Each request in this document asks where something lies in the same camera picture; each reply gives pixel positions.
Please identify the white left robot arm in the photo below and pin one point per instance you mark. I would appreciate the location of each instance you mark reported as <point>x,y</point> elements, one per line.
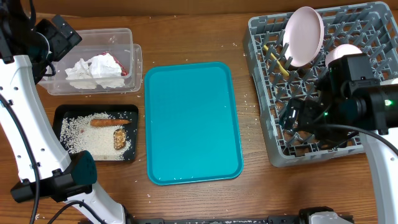
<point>45,169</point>

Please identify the clear plastic bin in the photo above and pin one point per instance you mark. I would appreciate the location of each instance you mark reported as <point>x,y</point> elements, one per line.
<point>117,42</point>

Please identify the red snack wrapper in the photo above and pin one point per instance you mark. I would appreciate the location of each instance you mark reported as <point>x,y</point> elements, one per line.
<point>123,70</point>

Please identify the black tray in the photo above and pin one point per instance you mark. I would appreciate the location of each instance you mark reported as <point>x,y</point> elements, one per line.
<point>130,112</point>

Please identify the grey dishwasher rack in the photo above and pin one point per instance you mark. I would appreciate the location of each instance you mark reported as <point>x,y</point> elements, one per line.
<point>369,26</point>

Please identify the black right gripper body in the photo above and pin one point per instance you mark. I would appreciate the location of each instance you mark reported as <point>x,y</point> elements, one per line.
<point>311,114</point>

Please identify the teal serving tray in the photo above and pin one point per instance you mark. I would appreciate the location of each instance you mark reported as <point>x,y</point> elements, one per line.
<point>192,127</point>

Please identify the brown carrot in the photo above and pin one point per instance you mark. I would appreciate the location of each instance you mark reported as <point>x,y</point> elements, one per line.
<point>108,122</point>

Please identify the pile of white rice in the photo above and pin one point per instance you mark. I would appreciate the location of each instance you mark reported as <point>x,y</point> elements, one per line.
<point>77,135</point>

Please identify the granola bar piece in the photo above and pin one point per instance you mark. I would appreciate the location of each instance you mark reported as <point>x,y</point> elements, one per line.
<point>119,137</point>

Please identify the large pink plate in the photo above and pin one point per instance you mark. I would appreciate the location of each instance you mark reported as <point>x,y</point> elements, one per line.
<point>304,34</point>

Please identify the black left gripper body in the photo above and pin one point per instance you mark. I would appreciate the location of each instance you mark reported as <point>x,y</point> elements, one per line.
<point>59,45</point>

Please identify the small pink plate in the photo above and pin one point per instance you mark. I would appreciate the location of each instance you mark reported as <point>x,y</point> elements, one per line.
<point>341,50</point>

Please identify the cream cup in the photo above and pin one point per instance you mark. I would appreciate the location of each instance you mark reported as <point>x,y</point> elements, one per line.
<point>390,82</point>

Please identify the white napkin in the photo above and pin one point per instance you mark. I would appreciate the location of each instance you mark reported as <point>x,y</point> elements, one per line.
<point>99,70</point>

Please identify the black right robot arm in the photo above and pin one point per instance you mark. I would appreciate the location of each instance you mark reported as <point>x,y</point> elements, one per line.
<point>353,102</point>

